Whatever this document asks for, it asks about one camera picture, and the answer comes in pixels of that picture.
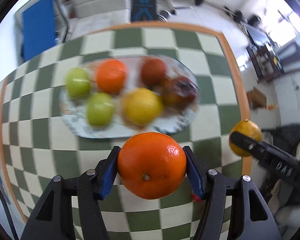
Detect green apple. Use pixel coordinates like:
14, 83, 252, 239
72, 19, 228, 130
65, 67, 92, 99
86, 92, 115, 127

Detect beige padded chair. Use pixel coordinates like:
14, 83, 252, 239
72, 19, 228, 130
69, 0, 130, 30

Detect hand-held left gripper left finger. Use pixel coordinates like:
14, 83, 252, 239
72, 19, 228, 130
20, 146, 122, 240

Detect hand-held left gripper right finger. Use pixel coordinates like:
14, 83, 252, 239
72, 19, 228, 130
182, 146, 282, 240

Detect reddish brown round fruit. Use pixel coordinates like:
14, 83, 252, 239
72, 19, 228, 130
141, 58, 168, 87

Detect brown fruit with crown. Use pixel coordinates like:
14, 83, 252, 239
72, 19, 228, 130
160, 77, 199, 107

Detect deep orange tangerine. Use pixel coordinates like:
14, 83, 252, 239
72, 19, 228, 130
117, 132, 187, 200

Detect small dumbbell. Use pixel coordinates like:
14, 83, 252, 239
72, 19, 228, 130
157, 10, 172, 22

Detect floral deer ceramic plate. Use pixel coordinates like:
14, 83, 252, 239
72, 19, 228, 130
59, 55, 200, 139

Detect black blue weight bench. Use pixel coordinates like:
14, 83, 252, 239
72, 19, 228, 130
130, 0, 158, 22

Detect black exercise machine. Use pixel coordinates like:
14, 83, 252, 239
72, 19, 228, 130
240, 15, 275, 48

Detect small wooden stool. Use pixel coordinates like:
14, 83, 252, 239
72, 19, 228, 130
246, 87, 267, 110

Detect yellow orange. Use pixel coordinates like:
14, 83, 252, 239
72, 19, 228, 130
229, 119, 263, 158
122, 87, 164, 127

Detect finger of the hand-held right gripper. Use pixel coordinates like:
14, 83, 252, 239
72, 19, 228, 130
229, 131, 300, 180

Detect bright window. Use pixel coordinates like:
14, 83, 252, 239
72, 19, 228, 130
277, 10, 300, 35

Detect dark wooden chair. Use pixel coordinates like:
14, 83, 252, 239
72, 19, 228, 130
255, 42, 300, 83

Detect green white checkered tablecloth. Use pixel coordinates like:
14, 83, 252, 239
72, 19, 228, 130
0, 22, 252, 240

